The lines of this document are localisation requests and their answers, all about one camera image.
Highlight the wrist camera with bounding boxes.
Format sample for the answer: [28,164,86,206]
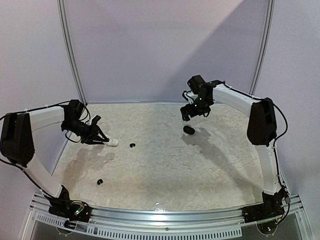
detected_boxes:
[182,90,198,105]
[85,115,101,127]

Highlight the aluminium front rail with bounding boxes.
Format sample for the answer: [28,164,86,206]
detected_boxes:
[22,194,313,240]

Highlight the small white charging case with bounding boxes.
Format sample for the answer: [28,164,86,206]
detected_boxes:
[105,138,119,147]

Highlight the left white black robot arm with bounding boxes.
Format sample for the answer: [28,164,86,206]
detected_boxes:
[0,99,119,199]

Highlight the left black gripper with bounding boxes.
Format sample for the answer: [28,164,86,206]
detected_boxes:
[63,118,108,145]

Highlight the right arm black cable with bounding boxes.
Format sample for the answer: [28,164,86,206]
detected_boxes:
[222,81,291,221]

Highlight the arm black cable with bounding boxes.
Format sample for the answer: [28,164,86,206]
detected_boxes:
[222,81,291,221]
[0,99,92,198]

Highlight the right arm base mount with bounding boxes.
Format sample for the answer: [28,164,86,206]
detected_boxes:
[241,200,291,225]

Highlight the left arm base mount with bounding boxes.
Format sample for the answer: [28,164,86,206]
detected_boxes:
[44,189,92,223]

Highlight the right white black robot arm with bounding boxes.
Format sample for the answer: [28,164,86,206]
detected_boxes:
[180,75,286,218]

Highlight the black charging case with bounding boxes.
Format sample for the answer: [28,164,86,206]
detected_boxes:
[183,125,196,135]

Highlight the aluminium frame post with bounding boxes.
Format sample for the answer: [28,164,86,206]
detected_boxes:
[57,0,88,105]
[248,0,275,95]

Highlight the right aluminium frame post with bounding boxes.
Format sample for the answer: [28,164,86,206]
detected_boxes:
[248,0,275,95]

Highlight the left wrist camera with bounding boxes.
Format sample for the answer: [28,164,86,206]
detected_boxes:
[85,115,101,127]

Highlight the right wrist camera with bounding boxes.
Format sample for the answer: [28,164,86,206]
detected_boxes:
[182,90,198,105]

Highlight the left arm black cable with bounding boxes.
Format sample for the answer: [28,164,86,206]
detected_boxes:
[0,99,92,198]

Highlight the left aluminium frame post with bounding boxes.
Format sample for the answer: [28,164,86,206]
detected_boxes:
[57,0,88,105]

